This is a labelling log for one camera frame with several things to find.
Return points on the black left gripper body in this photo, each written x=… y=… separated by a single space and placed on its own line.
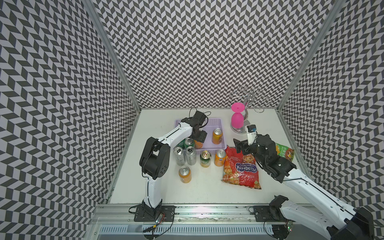
x=200 y=136

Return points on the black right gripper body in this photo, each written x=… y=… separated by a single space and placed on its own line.
x=251 y=149

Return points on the orange can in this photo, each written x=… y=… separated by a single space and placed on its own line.
x=198 y=145
x=185 y=174
x=217 y=136
x=220 y=158

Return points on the silver can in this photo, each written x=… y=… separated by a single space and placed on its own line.
x=180 y=156
x=191 y=155

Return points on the dark green gold-top can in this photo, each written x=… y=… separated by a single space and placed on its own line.
x=205 y=159

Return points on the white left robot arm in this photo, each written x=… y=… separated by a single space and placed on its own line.
x=155 y=158

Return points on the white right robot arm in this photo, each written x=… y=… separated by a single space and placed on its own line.
x=334 y=219

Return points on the lavender plastic basket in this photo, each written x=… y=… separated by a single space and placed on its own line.
x=208 y=145

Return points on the green snack packet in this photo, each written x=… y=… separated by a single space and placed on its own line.
x=285 y=152

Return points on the red candy bag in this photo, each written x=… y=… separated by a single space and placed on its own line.
x=241 y=169

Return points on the pink plastic wine glass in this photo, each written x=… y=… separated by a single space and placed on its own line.
x=237 y=120

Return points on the chrome glass holder stand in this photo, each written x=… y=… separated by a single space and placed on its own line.
x=253 y=99

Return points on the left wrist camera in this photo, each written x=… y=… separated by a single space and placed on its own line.
x=200 y=117

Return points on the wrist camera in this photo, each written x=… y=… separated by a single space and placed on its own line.
x=200 y=117
x=251 y=133

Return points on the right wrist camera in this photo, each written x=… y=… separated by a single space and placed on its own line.
x=251 y=133

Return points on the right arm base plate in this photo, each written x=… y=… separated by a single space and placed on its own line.
x=266 y=213

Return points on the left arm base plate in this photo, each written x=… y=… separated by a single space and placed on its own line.
x=147 y=214

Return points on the aluminium front rail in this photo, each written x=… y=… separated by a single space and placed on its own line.
x=117 y=220

